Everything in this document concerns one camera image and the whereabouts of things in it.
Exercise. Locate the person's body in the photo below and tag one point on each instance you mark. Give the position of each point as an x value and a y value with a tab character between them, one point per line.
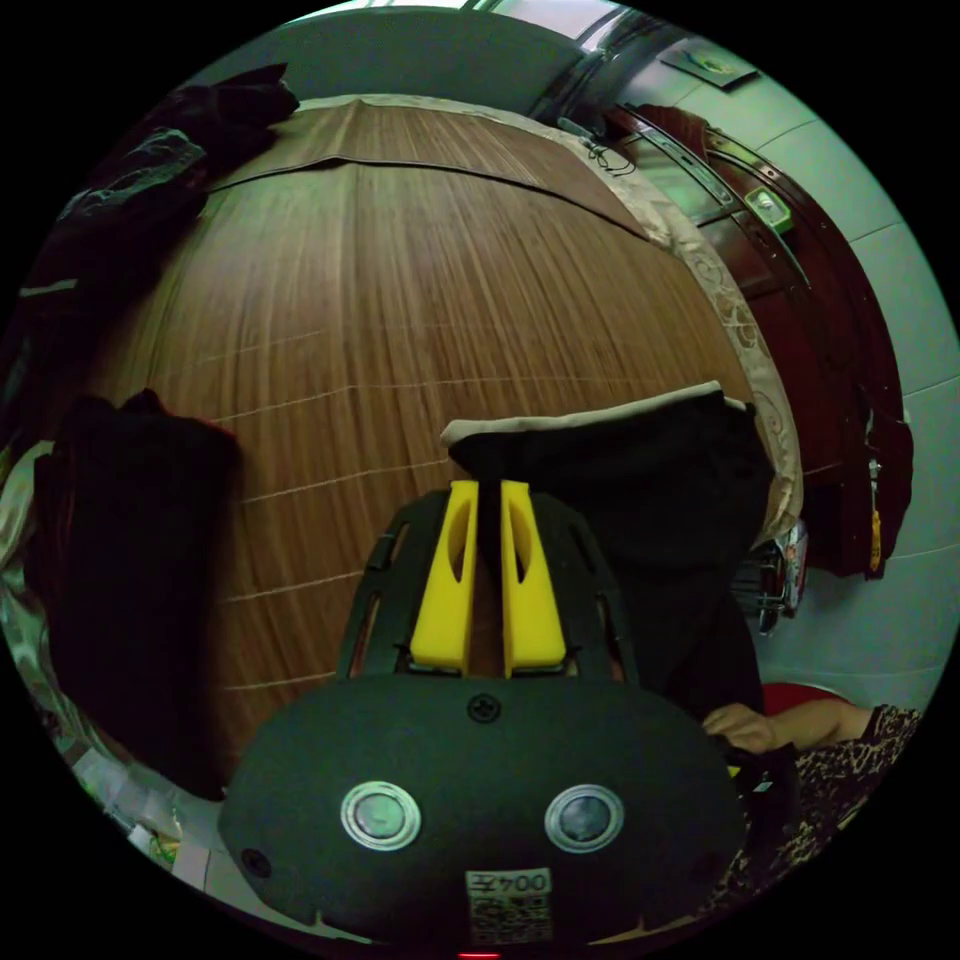
847	802

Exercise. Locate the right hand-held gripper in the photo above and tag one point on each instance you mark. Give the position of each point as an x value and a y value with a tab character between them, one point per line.
765	795

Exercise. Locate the heaped pile of clothes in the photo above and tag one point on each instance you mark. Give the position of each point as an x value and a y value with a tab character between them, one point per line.
225	112

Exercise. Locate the person's right forearm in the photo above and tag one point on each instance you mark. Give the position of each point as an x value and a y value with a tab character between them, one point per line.
825	724

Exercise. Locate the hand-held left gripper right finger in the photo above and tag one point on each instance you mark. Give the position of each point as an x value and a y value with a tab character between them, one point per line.
532	615

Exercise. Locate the framed wall picture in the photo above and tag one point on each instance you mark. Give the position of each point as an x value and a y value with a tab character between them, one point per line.
709	64

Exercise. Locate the black pants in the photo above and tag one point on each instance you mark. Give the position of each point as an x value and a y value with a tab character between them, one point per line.
660	487

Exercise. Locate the dark red wooden headboard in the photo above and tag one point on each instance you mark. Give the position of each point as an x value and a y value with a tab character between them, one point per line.
810	360

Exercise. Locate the folded pile of dark clothes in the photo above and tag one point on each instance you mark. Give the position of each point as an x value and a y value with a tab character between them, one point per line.
135	570

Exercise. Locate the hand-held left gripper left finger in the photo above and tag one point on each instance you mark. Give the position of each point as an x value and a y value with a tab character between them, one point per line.
442	600

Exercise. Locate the person's right hand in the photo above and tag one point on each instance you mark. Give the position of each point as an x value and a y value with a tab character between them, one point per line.
746	729

